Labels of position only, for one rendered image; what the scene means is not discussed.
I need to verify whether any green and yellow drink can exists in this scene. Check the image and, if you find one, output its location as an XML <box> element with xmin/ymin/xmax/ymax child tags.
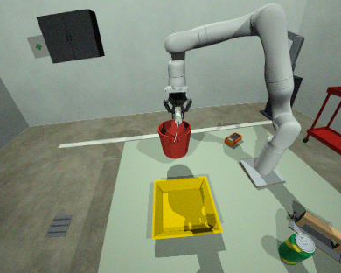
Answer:
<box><xmin>278</xmin><ymin>233</ymin><xmax>315</xmax><ymax>265</ymax></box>

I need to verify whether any orange digital multimeter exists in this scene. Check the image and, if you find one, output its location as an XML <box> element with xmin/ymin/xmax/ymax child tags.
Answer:
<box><xmin>225</xmin><ymin>132</ymin><xmax>242</xmax><ymax>146</ymax></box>

